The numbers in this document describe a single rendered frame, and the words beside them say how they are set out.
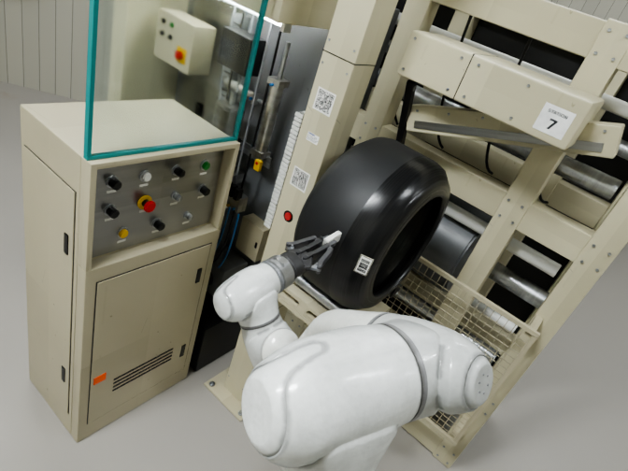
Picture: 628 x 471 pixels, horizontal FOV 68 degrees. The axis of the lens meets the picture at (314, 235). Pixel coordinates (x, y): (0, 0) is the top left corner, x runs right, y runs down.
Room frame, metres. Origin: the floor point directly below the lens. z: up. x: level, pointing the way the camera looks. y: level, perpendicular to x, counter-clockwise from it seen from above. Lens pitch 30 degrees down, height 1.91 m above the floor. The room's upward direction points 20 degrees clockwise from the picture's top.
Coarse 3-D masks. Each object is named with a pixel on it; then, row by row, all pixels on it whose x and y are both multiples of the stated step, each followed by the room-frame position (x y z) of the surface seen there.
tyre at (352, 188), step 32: (352, 160) 1.34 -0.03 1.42; (384, 160) 1.35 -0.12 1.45; (416, 160) 1.39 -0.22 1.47; (320, 192) 1.27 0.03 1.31; (352, 192) 1.25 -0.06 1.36; (384, 192) 1.24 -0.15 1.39; (416, 192) 1.28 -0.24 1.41; (448, 192) 1.49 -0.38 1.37; (320, 224) 1.22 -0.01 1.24; (352, 224) 1.19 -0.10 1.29; (384, 224) 1.19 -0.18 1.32; (416, 224) 1.65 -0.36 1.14; (320, 256) 1.20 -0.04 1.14; (352, 256) 1.15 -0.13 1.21; (384, 256) 1.20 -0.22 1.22; (416, 256) 1.53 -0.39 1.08; (320, 288) 1.26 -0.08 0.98; (352, 288) 1.16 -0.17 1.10; (384, 288) 1.40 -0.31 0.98
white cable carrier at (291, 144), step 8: (296, 112) 1.57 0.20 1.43; (304, 112) 1.61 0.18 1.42; (296, 120) 1.57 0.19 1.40; (296, 128) 1.56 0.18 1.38; (296, 136) 1.56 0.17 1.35; (288, 144) 1.57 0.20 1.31; (288, 152) 1.57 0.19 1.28; (288, 160) 1.56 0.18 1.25; (288, 168) 1.59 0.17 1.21; (280, 176) 1.57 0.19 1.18; (280, 184) 1.56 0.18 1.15; (280, 192) 1.56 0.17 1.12; (272, 200) 1.57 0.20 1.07; (272, 208) 1.56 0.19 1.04; (272, 216) 1.56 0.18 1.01; (264, 224) 1.57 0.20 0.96
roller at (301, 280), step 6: (300, 276) 1.37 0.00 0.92; (300, 282) 1.36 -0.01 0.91; (306, 282) 1.35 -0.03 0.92; (306, 288) 1.34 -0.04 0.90; (312, 288) 1.34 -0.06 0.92; (318, 288) 1.34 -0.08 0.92; (312, 294) 1.33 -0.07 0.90; (318, 294) 1.32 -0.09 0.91; (324, 294) 1.32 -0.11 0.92; (318, 300) 1.31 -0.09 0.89; (324, 300) 1.30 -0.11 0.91; (330, 300) 1.30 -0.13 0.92; (324, 306) 1.31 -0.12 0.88; (330, 306) 1.29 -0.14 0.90; (336, 306) 1.28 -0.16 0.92; (342, 306) 1.29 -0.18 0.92
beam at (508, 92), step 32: (416, 32) 1.70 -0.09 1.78; (416, 64) 1.67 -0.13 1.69; (448, 64) 1.62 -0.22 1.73; (480, 64) 1.58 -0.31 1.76; (512, 64) 1.69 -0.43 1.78; (448, 96) 1.61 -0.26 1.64; (480, 96) 1.56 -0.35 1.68; (512, 96) 1.51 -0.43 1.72; (544, 96) 1.47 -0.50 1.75; (576, 96) 1.44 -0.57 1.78; (576, 128) 1.42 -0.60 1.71
